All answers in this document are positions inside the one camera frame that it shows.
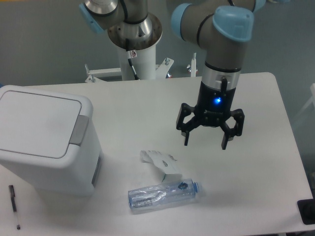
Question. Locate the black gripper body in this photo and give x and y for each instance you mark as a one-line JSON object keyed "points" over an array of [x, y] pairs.
{"points": [[213, 105]]}

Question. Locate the white push-lid trash can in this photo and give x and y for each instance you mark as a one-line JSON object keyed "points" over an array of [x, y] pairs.
{"points": [[49, 140]]}

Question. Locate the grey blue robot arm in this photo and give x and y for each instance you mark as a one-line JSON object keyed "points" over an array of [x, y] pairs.
{"points": [[222, 28]]}

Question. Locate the crumpled white paper carton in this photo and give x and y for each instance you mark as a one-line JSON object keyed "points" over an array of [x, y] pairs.
{"points": [[165, 164]]}

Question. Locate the crushed clear plastic bottle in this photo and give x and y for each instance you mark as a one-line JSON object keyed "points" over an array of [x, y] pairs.
{"points": [[165, 195]]}

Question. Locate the black device at table edge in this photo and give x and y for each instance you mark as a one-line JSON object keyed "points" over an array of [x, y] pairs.
{"points": [[307, 211]]}

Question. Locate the black pen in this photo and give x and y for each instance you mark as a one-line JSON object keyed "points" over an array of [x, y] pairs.
{"points": [[14, 207]]}

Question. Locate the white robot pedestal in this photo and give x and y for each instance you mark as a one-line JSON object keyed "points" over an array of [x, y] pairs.
{"points": [[136, 48]]}

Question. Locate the white frame at right edge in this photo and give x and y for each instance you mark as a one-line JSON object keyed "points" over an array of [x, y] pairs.
{"points": [[307, 108]]}

